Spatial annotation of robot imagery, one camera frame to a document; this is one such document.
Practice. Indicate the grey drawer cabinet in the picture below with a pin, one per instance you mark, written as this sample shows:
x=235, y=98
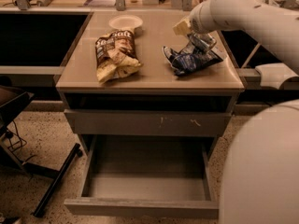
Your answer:
x=154, y=87

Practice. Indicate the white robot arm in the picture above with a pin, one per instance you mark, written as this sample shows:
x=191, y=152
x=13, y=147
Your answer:
x=260, y=180

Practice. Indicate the silver blue redbull can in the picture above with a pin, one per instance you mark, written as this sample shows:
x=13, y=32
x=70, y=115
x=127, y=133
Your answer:
x=205, y=42

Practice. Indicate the blue chip bag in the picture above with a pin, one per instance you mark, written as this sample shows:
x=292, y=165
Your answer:
x=191, y=59

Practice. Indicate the open lower drawer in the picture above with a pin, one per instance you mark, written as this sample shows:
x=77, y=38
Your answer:
x=146, y=176

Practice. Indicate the black cart with legs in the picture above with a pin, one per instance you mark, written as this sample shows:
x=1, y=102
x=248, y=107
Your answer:
x=12, y=102

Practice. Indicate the brown salt chip bag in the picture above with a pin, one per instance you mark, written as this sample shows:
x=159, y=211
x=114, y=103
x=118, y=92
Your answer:
x=115, y=55

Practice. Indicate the closed upper drawer front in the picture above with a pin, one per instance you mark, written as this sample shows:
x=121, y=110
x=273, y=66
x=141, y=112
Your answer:
x=200, y=124

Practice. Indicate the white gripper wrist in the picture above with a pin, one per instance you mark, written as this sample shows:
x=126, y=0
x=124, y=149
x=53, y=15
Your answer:
x=197, y=20

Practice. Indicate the white stick with dark tip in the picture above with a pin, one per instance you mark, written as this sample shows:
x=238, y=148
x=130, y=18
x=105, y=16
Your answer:
x=246, y=62

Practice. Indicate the white curved chair armrest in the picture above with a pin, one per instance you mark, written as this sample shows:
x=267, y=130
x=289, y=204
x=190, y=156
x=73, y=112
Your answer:
x=273, y=75

